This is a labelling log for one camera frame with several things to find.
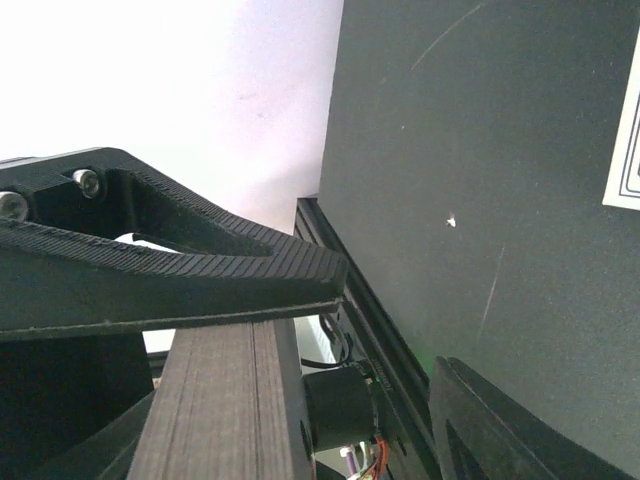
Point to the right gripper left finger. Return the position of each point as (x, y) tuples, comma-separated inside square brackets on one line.
[(108, 454)]

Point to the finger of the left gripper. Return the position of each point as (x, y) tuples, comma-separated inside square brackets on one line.
[(98, 242)]

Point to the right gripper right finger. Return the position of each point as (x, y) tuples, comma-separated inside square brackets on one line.
[(482, 433)]

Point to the blue-backed playing card deck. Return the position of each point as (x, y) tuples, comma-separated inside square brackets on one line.
[(230, 405)]

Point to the dealt cards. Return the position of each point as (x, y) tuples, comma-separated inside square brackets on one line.
[(622, 187)]

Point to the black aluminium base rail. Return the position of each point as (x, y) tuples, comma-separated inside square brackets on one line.
[(400, 385)]

